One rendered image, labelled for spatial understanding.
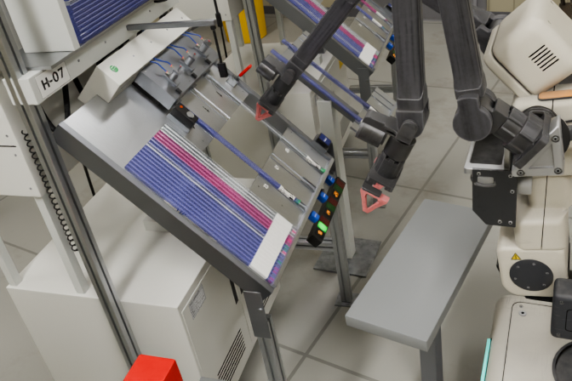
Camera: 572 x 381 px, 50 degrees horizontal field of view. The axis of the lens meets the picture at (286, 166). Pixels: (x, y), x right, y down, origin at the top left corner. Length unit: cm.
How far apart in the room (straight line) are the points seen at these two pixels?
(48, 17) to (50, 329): 111
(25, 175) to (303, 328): 130
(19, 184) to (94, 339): 62
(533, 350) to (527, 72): 101
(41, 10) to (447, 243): 132
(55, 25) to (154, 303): 85
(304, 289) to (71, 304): 107
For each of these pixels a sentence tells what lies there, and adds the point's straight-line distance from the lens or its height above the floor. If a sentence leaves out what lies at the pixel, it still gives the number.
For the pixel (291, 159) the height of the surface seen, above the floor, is 81.
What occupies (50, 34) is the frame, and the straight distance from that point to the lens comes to 169.
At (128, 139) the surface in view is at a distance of 175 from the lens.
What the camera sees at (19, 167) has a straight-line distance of 185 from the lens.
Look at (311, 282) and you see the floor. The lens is 279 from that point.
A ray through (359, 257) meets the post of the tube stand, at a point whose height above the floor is 1.
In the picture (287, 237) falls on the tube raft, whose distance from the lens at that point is 184.
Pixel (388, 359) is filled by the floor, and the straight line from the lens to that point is 245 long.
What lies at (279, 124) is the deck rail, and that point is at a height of 87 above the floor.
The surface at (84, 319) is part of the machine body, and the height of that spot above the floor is 52.
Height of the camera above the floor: 185
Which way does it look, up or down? 31 degrees down
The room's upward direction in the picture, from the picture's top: 11 degrees counter-clockwise
